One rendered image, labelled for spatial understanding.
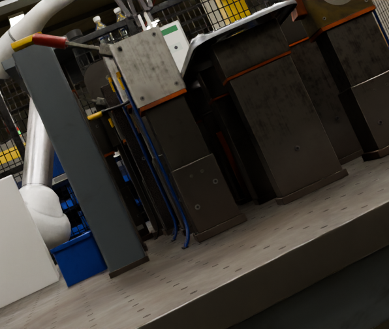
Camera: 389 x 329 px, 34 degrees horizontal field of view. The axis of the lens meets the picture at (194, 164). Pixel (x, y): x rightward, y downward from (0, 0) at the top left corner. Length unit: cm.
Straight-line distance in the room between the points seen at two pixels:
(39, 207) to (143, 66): 112
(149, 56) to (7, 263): 91
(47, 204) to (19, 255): 37
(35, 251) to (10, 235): 8
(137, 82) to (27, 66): 22
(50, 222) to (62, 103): 100
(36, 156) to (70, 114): 107
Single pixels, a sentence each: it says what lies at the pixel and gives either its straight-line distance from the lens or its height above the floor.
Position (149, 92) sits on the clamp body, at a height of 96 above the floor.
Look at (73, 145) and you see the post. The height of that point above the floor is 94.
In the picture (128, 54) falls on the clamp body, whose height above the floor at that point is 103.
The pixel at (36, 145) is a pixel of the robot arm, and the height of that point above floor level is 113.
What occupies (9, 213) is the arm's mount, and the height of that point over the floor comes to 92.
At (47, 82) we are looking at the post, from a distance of 118.
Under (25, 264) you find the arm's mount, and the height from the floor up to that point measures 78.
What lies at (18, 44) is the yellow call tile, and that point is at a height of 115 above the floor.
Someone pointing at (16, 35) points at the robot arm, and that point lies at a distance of 230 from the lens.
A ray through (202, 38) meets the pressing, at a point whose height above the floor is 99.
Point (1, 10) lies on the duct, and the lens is 1212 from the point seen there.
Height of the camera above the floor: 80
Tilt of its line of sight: 1 degrees up
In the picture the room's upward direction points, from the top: 25 degrees counter-clockwise
